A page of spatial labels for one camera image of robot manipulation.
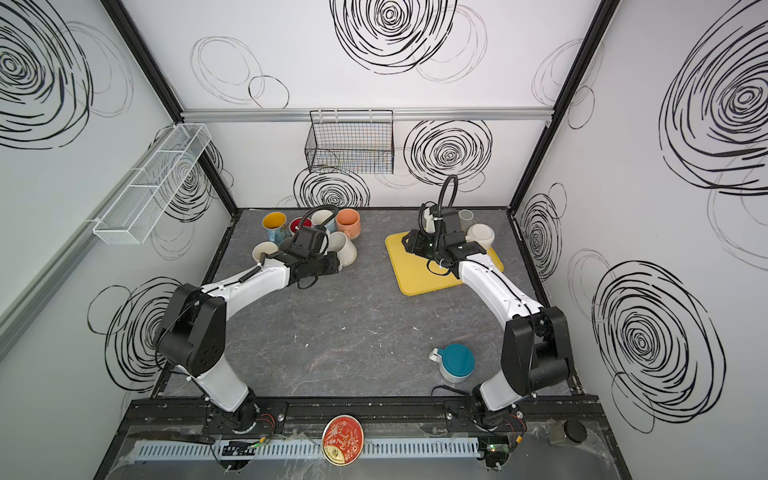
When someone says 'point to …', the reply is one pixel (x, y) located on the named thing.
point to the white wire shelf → (129, 220)
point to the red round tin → (342, 440)
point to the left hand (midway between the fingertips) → (341, 260)
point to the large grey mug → (286, 244)
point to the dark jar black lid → (566, 433)
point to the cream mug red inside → (294, 223)
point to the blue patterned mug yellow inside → (275, 226)
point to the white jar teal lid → (456, 362)
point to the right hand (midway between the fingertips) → (404, 240)
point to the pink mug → (266, 246)
